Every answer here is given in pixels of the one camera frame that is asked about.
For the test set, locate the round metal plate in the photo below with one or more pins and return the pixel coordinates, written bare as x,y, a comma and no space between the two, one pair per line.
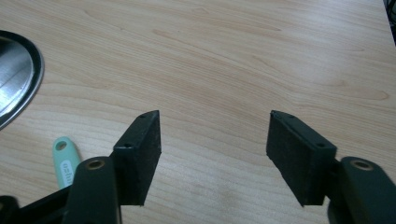
15,74

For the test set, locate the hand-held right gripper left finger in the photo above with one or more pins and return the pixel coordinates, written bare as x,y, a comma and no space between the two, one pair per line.
137,161

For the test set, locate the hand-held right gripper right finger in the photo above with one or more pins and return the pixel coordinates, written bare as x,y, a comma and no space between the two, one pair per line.
299,158

